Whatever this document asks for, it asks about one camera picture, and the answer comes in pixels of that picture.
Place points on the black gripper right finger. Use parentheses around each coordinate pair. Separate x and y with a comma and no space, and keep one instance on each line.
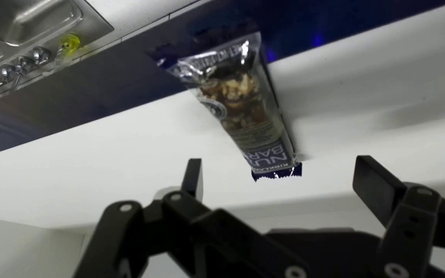
(409,221)

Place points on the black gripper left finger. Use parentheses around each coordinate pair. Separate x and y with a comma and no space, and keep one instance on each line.
(197,232)

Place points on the blue nut snack bar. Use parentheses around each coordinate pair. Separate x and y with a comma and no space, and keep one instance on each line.
(243,108)

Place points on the chrome sink faucet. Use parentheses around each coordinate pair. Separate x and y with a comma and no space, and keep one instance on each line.
(39,54)

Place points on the stainless steel sink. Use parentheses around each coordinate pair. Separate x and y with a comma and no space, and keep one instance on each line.
(27,20)

